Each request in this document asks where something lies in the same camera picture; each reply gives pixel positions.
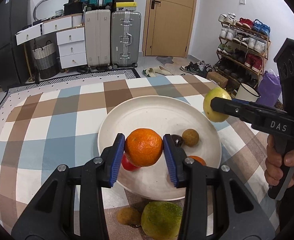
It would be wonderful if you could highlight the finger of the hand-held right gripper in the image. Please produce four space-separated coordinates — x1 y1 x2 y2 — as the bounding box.
230 99 257 106
210 97 253 124

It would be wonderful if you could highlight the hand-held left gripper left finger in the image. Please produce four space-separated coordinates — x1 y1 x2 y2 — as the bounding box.
11 133 125 240

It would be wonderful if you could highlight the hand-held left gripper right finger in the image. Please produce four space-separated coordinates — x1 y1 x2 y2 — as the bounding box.
162 134 278 240

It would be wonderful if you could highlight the red tomato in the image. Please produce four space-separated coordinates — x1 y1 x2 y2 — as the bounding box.
121 154 141 172

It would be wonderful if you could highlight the large yellow pear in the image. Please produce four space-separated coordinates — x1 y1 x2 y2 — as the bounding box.
203 87 232 123

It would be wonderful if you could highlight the dark purple passion fruit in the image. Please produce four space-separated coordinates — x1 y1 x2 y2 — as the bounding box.
170 134 185 147

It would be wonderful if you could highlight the orange tangerine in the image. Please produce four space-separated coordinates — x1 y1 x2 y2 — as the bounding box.
188 155 207 167
124 128 163 167

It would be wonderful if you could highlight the brown round kiwi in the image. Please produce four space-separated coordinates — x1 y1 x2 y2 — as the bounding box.
182 129 200 146
116 207 142 226

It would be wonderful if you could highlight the cream round plate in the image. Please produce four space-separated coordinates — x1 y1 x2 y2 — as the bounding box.
98 95 222 201

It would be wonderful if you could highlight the person's right hand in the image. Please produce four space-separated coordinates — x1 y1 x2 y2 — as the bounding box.
265 134 294 189

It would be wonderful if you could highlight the white enamel bucket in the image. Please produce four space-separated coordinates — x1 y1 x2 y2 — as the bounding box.
236 82 260 101

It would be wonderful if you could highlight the brown cardboard box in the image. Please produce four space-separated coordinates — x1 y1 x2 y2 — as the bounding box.
207 71 228 88

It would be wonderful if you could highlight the purple bag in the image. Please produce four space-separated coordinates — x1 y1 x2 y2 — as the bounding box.
258 70 282 103

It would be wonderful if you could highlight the wooden shoe rack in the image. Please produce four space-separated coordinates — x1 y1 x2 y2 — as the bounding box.
215 21 272 90

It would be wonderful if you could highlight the scattered sneakers group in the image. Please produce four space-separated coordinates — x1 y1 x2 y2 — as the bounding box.
180 60 213 78

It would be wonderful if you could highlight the large green citrus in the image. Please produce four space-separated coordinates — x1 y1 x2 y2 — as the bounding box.
141 201 183 240

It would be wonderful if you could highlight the shoe rack with shoes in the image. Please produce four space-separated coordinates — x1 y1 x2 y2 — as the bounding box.
217 14 271 85

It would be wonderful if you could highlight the checked blanket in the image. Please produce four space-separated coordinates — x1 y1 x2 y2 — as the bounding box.
0 74 282 240

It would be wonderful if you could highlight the beige slipper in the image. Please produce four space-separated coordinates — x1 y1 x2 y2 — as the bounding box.
143 68 160 77
154 66 173 75

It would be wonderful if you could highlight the grey door mat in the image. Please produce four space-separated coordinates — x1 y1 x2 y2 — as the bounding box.
156 56 175 65

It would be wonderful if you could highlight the black and white striped rug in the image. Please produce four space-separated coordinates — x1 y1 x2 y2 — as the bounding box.
8 68 141 90

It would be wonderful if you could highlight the wooden door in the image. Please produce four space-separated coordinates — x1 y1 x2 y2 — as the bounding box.
142 0 199 58

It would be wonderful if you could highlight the silver suitcase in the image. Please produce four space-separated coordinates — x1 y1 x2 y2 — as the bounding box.
111 10 142 68

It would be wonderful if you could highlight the white drawer dresser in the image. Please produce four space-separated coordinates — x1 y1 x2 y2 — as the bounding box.
16 14 87 69

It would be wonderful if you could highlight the beige suitcase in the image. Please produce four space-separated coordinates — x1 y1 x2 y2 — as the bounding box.
84 9 112 71

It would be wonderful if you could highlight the woven laundry basket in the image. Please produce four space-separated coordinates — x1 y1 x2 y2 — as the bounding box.
32 40 59 79

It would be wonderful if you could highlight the black storage box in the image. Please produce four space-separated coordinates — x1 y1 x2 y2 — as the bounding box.
64 2 84 15

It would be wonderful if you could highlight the dark grey fridge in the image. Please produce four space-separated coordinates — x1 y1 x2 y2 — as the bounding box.
0 0 30 90

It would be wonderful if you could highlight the silver oval mirror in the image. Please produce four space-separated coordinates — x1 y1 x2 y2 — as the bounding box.
33 0 71 20

